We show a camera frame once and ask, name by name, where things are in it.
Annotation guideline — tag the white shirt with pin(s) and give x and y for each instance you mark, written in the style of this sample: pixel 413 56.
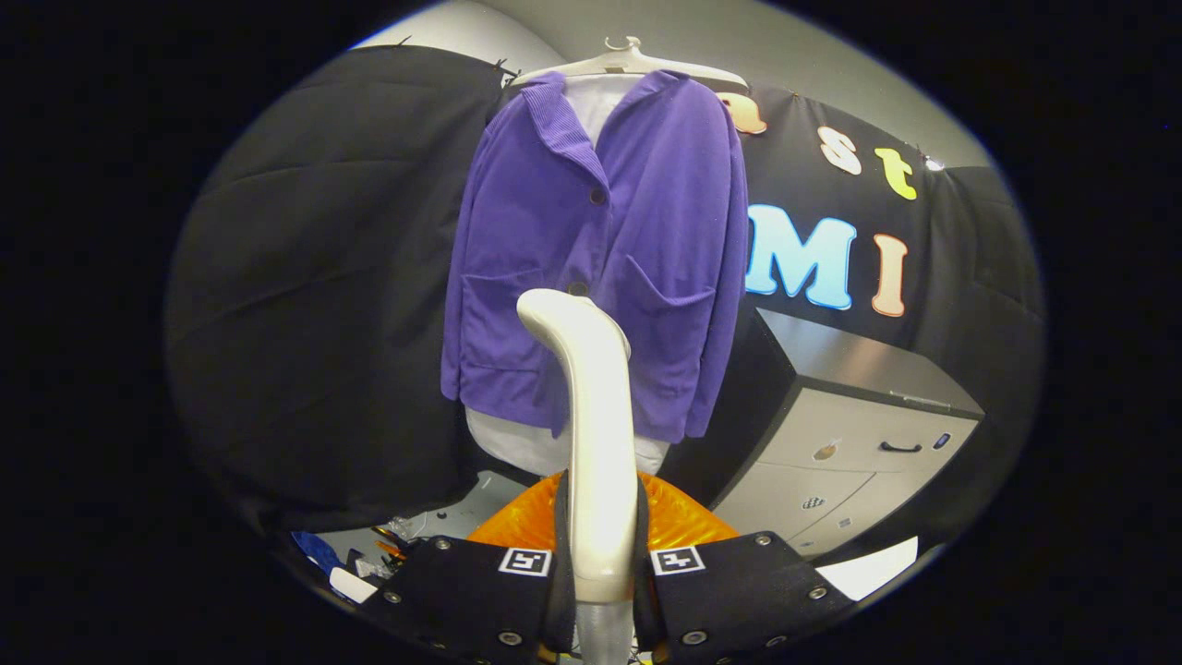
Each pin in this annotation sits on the white shirt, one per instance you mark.
pixel 517 448

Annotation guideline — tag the grey cabinet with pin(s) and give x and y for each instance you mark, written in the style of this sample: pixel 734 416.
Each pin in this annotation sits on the grey cabinet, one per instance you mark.
pixel 831 434

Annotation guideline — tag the white paper stack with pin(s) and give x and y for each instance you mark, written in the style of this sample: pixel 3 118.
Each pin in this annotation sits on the white paper stack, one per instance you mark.
pixel 868 571

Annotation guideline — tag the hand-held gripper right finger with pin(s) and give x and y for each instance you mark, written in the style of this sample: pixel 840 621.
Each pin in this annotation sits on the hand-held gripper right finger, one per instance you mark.
pixel 739 591

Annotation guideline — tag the white garment steamer head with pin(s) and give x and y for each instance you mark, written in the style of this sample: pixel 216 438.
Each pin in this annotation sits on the white garment steamer head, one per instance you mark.
pixel 600 443

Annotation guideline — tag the ceiling light panel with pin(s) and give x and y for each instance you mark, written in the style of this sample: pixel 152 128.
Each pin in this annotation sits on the ceiling light panel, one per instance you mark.
pixel 934 163

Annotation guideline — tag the white clothes hanger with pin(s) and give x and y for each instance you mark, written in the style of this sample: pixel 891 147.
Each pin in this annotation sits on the white clothes hanger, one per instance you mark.
pixel 637 63

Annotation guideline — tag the purple jacket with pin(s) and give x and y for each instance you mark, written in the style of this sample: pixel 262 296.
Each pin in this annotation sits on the purple jacket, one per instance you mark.
pixel 646 231

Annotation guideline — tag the blue item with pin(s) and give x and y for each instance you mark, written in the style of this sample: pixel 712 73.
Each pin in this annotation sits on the blue item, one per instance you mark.
pixel 319 551

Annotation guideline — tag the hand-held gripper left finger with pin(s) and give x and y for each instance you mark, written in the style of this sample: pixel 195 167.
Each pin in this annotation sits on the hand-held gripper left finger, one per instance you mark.
pixel 480 591

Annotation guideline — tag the small white box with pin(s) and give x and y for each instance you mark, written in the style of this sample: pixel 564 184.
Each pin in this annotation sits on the small white box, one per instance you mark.
pixel 353 585

